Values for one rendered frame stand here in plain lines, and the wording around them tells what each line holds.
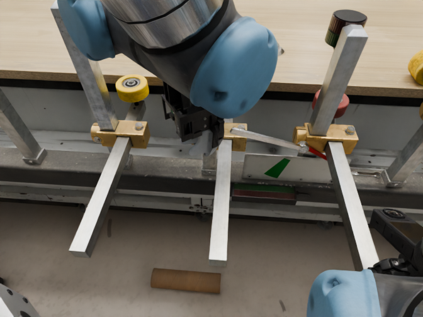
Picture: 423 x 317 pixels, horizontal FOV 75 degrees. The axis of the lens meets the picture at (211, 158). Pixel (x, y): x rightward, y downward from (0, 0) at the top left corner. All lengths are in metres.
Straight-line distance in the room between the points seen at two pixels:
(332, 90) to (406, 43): 0.54
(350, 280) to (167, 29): 0.18
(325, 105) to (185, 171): 0.40
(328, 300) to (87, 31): 0.28
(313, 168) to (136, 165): 0.48
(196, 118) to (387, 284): 0.34
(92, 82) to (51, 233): 1.15
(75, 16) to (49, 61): 0.65
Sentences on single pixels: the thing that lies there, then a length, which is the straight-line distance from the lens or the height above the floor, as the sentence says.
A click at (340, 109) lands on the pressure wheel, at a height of 0.90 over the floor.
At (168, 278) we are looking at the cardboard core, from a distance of 1.31.
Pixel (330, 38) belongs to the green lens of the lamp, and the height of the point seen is 1.07.
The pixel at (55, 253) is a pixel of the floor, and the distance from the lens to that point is 1.61.
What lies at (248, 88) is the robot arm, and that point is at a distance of 0.22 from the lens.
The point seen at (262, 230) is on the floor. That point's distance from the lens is 1.49.
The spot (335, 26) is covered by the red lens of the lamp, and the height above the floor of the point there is 1.10.
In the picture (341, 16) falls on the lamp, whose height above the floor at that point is 1.11.
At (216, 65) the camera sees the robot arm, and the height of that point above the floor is 1.22.
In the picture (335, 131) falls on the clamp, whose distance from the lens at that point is 0.70.
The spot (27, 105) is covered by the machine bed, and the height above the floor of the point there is 0.73.
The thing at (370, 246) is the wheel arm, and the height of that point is 0.86.
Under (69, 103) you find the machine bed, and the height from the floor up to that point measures 0.75.
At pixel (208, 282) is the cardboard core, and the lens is 1.29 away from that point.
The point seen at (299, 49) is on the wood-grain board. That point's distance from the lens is 0.93.
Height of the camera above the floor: 1.31
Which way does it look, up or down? 49 degrees down
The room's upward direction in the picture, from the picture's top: straight up
